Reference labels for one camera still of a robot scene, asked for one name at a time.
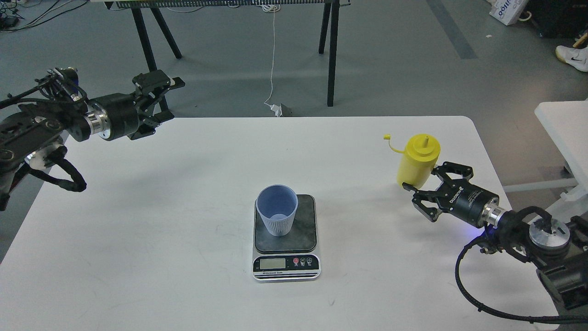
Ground black trestle table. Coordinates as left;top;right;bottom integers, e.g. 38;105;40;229
97;0;351;107

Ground white sneaker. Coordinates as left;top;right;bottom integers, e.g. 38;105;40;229
555;46;588;73

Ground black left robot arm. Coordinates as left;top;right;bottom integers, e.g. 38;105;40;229
0;67;185;210

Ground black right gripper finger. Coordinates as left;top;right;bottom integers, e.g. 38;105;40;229
402;182;453;223
432;161;473;189

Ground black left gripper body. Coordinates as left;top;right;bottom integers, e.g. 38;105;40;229
87;93;140;141

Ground white cable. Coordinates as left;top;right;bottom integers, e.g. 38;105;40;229
262;4;283;116

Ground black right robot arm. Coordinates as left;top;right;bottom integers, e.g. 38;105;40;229
397;161;587;325

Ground black floor cables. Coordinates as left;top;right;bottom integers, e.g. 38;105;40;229
0;0;88;34

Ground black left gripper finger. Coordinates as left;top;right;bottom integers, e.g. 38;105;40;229
132;70;185;111
130;110;175;140

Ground blue plastic cup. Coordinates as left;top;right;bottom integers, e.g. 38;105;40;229
255;184;299;237

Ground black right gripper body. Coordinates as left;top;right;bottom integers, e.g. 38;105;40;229
441;180;499;228

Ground digital kitchen scale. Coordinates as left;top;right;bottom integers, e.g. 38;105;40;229
252;194;322;281

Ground yellow squeeze bottle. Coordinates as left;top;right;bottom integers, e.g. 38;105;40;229
384;134;441;189

